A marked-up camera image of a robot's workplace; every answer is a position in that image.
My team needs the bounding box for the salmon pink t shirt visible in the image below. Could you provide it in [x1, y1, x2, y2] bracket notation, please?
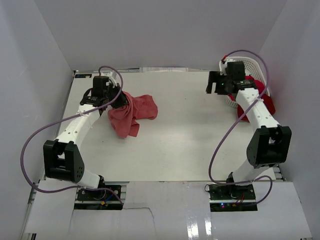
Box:
[107, 91, 158, 139]

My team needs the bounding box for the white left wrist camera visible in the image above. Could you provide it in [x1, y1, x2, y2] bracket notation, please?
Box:
[99, 70, 118, 85]

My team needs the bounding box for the white plastic basket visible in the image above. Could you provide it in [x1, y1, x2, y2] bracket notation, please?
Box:
[218, 57, 272, 109]

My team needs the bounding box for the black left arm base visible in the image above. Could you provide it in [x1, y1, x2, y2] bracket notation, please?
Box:
[74, 182, 127, 211]

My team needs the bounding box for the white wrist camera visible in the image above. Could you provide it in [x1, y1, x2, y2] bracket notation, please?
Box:
[99, 70, 118, 85]
[219, 57, 233, 75]

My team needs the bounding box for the black table label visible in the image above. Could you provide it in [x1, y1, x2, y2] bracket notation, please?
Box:
[74, 74, 92, 79]

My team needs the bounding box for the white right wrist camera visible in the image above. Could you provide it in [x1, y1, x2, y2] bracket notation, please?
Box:
[219, 57, 233, 75]

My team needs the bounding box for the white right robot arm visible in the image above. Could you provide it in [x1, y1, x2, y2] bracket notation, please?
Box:
[206, 59, 292, 200]

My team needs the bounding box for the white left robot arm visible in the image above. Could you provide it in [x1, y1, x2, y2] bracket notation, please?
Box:
[43, 74, 129, 200]

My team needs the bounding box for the red t shirt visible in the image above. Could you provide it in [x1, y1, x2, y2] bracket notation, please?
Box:
[228, 75, 276, 118]

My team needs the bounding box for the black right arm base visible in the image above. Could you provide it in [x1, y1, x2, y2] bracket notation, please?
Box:
[204, 183, 258, 213]

